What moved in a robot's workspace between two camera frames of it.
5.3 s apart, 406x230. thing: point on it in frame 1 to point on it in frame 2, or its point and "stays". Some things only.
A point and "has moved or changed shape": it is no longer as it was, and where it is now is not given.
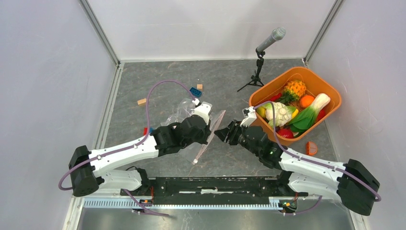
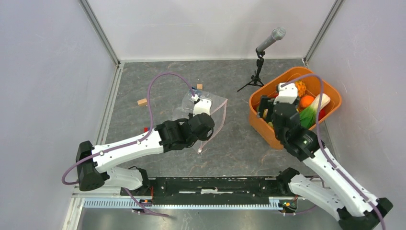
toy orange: [306, 100] stays
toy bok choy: [304, 119] stays
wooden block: [141, 102] stays
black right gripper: [232, 130] to [265, 103]
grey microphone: [277, 34] stays
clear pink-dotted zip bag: [186, 109] has moved or changed shape
